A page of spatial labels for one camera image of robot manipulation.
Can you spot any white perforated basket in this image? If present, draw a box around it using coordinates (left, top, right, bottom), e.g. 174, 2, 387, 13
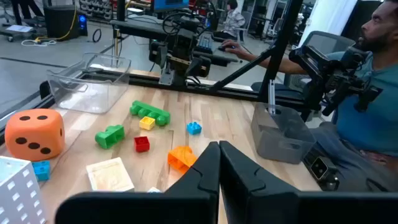
0, 156, 47, 224

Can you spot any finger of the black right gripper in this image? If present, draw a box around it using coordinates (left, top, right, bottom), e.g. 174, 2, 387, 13
149, 40, 169, 70
186, 55, 212, 78

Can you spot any long green toy brick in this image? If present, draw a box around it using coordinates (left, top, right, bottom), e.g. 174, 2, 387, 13
129, 100, 171, 126

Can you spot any orange foam die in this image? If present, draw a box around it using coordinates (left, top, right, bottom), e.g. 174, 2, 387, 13
4, 108, 65, 162

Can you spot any monitor with blue screen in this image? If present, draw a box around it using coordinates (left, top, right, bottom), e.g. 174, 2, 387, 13
153, 0, 190, 13

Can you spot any orange toy brick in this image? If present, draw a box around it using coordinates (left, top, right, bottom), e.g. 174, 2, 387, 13
167, 146, 198, 174

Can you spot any small blue toy brick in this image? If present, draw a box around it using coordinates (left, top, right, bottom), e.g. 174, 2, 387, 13
32, 161, 51, 182
186, 121, 203, 136

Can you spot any short green toy brick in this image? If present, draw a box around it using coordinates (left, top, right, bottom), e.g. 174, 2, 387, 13
95, 124, 126, 149

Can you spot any white cable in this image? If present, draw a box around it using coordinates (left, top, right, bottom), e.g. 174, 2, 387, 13
21, 39, 57, 47

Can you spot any grey mesh office chair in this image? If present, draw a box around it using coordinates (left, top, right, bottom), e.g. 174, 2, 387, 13
281, 30, 357, 94

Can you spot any small yellow toy brick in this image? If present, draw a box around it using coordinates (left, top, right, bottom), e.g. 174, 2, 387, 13
139, 116, 156, 131

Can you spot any black computer tower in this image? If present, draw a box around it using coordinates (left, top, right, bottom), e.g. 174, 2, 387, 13
43, 4, 89, 40

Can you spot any black aluminium rig frame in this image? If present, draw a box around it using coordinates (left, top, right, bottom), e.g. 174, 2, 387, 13
39, 0, 315, 122

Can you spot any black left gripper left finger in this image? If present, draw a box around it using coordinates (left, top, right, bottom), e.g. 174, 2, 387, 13
55, 141, 221, 224

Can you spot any smoky grey plastic bin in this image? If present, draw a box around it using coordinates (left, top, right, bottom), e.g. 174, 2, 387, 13
251, 102, 317, 165

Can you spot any small red toy brick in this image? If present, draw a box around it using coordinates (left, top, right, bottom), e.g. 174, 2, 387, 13
134, 136, 150, 153

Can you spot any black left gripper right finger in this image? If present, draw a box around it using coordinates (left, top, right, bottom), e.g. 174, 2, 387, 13
219, 140, 398, 224

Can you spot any clear plastic bin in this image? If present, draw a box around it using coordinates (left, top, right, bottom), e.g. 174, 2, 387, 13
46, 52, 132, 114

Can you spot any computer keyboard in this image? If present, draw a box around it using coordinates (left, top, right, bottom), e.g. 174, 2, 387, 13
197, 32, 215, 54

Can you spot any yellow cable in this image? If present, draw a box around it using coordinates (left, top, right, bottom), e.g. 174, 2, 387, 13
34, 6, 78, 43

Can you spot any table-level camera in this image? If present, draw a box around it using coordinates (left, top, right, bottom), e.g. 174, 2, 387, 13
306, 154, 340, 191

